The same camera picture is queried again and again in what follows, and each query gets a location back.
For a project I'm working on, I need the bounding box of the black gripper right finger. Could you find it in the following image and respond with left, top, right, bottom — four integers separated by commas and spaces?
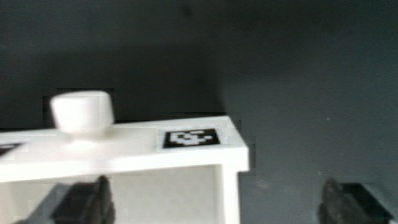
317, 178, 395, 224

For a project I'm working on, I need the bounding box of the large white drawer box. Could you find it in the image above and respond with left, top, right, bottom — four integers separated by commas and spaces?
0, 91, 249, 224

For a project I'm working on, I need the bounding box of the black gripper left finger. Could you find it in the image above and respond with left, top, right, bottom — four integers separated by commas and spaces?
50, 175, 118, 224

